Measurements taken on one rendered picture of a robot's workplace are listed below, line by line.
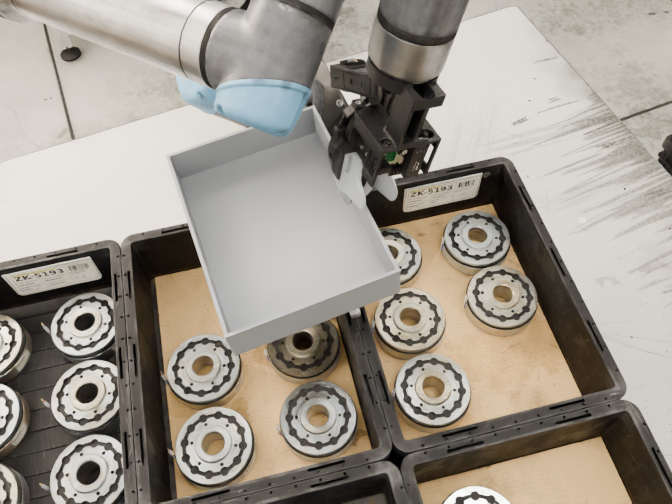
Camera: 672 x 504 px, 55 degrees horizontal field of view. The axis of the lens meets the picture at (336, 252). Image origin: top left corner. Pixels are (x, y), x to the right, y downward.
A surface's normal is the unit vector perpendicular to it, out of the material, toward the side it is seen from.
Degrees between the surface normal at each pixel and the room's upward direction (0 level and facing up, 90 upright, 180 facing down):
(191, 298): 0
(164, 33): 51
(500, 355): 0
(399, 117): 76
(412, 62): 83
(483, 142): 0
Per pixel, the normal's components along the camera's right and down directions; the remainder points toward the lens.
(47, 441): -0.04, -0.54
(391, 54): -0.56, 0.58
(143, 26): -0.44, 0.22
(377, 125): 0.18, -0.61
